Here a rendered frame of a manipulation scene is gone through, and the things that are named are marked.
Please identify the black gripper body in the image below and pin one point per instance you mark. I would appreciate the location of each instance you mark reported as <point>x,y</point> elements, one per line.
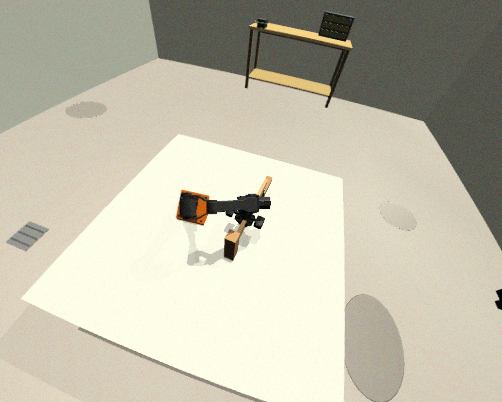
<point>258,222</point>

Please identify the long wooden rail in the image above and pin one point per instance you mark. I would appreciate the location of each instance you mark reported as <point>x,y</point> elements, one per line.
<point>260,192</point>

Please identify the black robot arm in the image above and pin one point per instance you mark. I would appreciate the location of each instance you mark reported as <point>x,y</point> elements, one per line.
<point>251,203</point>

